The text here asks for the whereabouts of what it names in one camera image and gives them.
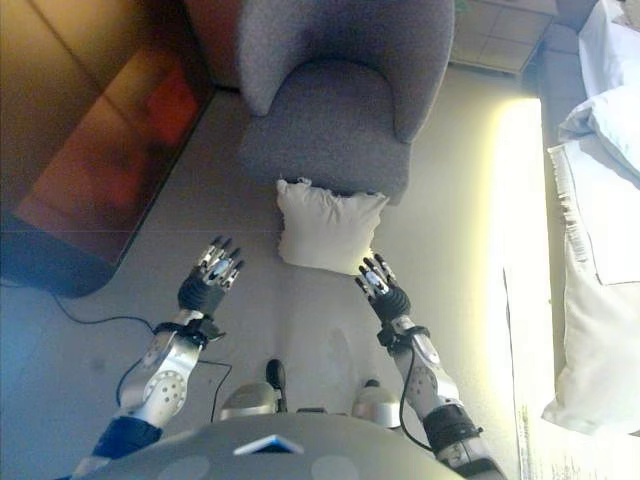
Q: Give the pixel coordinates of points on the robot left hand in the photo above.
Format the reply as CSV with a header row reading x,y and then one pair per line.
x,y
200,292

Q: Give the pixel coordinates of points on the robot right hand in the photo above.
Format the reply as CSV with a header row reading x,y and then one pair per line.
x,y
391,300

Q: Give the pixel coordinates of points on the white fringed cushion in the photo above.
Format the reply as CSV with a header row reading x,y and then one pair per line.
x,y
325,230

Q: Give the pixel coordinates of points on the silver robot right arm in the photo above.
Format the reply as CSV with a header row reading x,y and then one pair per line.
x,y
435,385

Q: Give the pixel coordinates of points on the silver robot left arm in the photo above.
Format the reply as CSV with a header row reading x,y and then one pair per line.
x,y
165,385

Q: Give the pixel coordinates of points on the silver robot right leg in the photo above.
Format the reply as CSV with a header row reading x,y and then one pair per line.
x,y
377,405

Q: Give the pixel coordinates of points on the black object at right edge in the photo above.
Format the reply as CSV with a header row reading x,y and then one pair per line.
x,y
250,400

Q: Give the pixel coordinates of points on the beige upholstered bed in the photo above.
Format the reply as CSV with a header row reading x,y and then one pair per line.
x,y
552,250

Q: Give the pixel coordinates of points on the grey robot torso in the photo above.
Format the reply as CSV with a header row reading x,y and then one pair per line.
x,y
250,460

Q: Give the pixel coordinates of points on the brown glossy wooden cabinet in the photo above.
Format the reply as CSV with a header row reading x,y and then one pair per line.
x,y
90,150

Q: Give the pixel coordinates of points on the grey fabric armchair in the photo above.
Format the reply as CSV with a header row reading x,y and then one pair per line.
x,y
330,115

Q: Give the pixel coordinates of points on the white fringed throw blanket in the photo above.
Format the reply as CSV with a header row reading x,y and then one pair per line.
x,y
600,325

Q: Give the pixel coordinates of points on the light wooden nightstand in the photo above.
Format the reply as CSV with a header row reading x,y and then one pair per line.
x,y
500,35

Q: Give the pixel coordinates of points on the white duvet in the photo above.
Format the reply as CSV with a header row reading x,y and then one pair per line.
x,y
610,100

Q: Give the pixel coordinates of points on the green plant leaves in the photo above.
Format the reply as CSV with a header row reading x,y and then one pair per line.
x,y
462,5

